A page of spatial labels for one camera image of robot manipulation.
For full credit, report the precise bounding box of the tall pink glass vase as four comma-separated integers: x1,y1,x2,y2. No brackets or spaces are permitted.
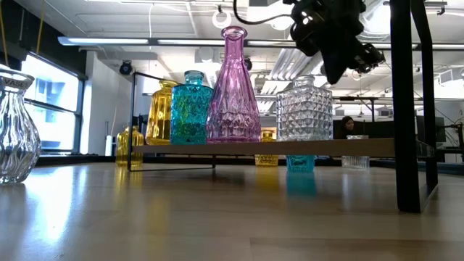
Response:
205,25,262,144

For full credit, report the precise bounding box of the small yellow glass bottle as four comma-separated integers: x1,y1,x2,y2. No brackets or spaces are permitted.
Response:
115,125,145,168

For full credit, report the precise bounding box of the person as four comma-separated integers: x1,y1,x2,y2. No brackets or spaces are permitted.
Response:
333,115,358,141

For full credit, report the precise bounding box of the black monitor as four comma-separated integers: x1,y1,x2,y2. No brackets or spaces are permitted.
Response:
415,115,447,143

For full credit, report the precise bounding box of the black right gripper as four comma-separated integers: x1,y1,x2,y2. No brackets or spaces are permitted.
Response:
289,0,365,85

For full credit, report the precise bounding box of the squat yellow glass vase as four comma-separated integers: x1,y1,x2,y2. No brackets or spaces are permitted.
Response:
254,127,280,167

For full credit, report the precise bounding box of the tall teal glass bottle vase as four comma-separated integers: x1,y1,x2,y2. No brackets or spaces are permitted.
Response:
169,70,214,146

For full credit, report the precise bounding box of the tall yellow ribbed glass vase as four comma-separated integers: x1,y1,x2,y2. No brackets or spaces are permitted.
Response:
144,79,179,146

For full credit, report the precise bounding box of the black partition screen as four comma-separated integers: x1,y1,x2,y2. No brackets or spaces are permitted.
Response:
332,117,396,141

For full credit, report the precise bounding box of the wooden shelf with black legs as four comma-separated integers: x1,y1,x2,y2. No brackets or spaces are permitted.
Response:
126,0,439,214

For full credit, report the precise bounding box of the round clear ribbed glass vase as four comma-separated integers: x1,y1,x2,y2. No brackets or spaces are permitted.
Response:
0,67,42,185

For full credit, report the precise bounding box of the large window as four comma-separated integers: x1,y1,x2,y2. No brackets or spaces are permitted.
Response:
20,54,86,154

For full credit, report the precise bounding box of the black aluminium table frame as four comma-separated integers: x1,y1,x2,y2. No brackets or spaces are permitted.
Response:
34,154,464,178

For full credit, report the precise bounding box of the black track spotlight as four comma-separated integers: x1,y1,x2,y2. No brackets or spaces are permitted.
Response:
354,43,386,75

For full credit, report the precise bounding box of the square clear diamond-cut vase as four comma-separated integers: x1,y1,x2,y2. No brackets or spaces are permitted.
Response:
275,75,334,142

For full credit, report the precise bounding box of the yellow hanging cable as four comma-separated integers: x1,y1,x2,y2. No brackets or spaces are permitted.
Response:
35,0,47,57
0,0,9,68

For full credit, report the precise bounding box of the small teal glass vase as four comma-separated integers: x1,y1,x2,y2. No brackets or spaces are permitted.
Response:
285,154,316,173

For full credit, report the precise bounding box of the long linear ceiling light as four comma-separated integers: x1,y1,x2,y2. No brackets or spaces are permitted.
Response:
57,35,464,51

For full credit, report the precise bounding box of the white ring light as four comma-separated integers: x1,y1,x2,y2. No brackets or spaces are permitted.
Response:
212,9,233,30

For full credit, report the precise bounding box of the small clear glass vase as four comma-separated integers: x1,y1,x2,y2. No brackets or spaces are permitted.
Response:
341,134,370,171

